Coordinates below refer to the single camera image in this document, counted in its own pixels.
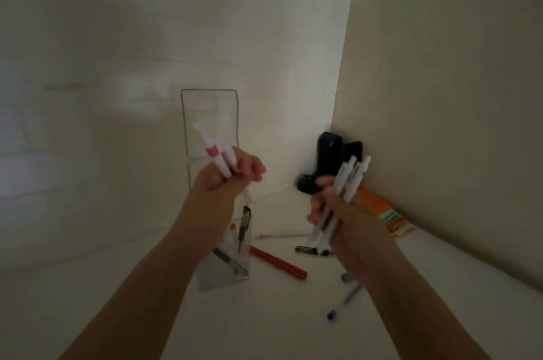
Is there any person's right hand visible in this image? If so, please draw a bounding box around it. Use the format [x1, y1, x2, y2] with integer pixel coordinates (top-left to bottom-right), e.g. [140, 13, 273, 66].
[307, 176, 403, 285]

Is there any person's left hand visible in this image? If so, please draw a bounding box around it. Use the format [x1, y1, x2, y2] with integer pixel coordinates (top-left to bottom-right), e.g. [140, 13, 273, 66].
[184, 146, 268, 221]

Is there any black pen with silver clip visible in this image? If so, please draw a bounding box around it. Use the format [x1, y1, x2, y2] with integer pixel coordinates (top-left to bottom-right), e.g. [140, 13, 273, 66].
[236, 205, 253, 254]

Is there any bundle of white pens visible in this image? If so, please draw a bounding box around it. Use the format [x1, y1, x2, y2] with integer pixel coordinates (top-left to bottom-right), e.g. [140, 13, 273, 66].
[307, 155, 373, 251]

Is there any clear plastic hinged box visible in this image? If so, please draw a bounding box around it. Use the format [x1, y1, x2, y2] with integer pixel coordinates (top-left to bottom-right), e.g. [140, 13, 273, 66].
[181, 89, 251, 292]

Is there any red pen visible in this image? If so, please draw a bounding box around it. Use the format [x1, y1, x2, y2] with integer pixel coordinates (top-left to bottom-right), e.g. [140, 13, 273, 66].
[249, 245, 308, 281]

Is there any person's right forearm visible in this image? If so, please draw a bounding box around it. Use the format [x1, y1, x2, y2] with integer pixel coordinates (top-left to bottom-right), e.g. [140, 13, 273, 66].
[360, 245, 493, 360]

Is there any person's left forearm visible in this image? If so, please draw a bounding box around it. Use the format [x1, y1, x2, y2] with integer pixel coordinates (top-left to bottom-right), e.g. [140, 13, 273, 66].
[57, 202, 234, 360]

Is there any stack of coloured paper sheets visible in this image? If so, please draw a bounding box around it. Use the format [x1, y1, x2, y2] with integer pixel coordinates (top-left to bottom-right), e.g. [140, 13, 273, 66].
[356, 185, 416, 238]

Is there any black desktop device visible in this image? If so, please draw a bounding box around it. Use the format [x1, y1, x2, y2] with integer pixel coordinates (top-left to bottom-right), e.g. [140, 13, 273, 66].
[296, 131, 364, 196]

